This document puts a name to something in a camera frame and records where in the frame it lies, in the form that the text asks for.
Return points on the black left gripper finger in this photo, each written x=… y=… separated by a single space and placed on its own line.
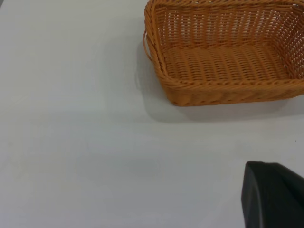
x=273 y=197

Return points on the light brown wicker basket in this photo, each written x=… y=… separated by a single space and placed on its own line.
x=225 y=64

